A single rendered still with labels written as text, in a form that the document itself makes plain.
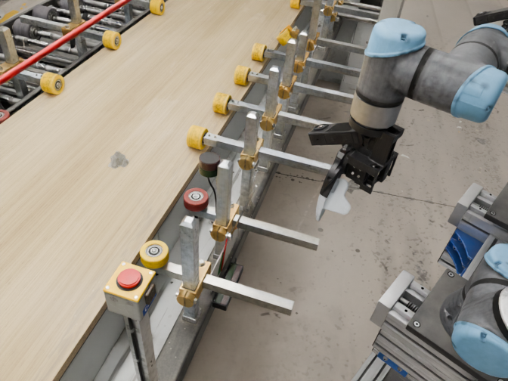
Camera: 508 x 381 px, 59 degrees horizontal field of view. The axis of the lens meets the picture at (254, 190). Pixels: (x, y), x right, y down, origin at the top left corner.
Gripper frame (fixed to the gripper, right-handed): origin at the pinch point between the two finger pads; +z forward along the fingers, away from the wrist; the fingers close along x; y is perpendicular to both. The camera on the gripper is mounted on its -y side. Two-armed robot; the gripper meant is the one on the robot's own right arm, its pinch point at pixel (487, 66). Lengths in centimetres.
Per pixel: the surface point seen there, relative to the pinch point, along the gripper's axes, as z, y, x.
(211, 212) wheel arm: 46, -46, -72
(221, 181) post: 26, -39, -75
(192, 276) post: 39, -28, -97
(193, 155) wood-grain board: 42, -67, -60
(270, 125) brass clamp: 36, -56, -31
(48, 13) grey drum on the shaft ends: 48, -222, -27
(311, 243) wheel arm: 46, -14, -59
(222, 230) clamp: 45, -37, -76
